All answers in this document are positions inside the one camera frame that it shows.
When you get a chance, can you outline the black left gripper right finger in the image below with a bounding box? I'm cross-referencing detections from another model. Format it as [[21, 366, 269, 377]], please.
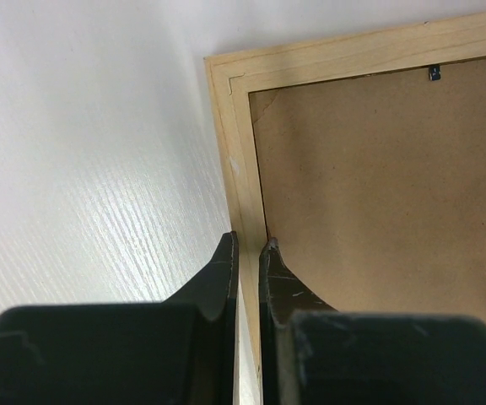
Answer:
[[259, 239, 486, 404]]

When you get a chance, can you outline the wooden picture frame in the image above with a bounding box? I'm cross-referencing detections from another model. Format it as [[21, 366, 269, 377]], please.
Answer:
[[205, 13, 486, 403]]

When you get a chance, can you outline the black frame retaining clip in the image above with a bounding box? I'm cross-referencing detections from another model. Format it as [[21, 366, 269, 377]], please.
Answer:
[[428, 64, 441, 81]]

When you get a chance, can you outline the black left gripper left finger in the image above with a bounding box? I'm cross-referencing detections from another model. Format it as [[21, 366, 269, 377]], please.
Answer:
[[0, 232, 239, 404]]

